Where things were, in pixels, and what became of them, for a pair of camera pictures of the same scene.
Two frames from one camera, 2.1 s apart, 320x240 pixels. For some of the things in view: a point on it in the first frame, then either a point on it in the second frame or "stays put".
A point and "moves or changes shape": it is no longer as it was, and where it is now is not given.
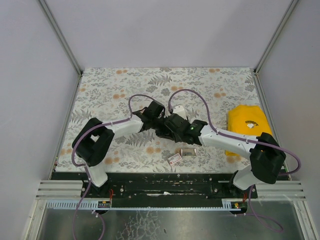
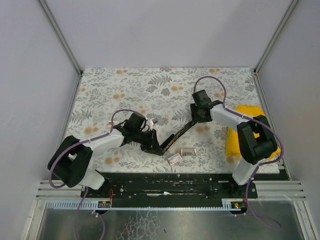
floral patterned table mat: x=208 y=94 stays put
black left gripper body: x=159 y=122 → x=152 y=139
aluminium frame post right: x=292 y=5 stays put
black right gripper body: x=165 y=130 → x=196 y=118
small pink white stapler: x=179 y=110 moves or changes shape
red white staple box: x=174 y=159 stays put
